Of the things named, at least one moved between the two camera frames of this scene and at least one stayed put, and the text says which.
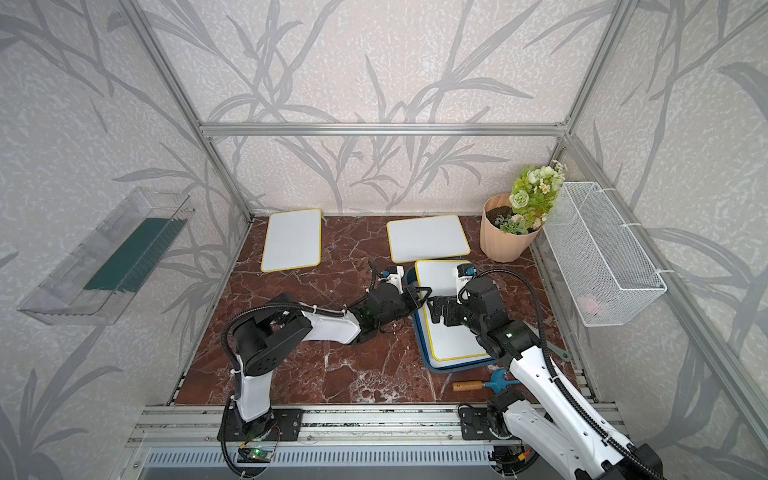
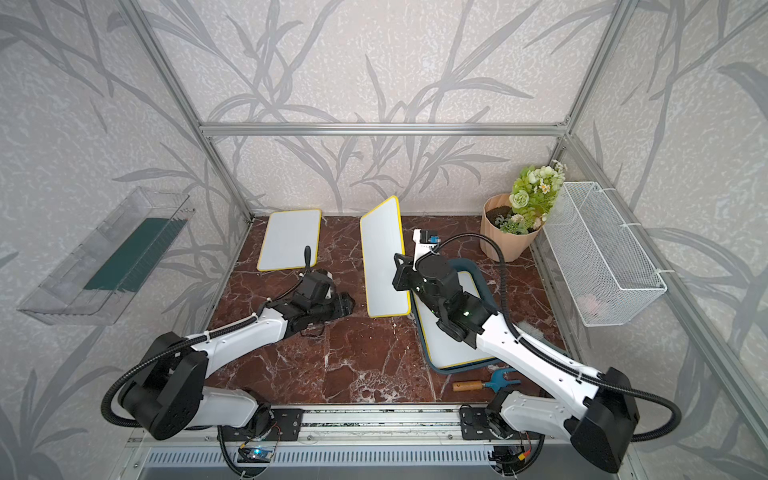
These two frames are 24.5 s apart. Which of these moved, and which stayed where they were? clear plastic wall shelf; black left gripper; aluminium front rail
Moved: black left gripper
Stayed: clear plastic wall shelf; aluminium front rail
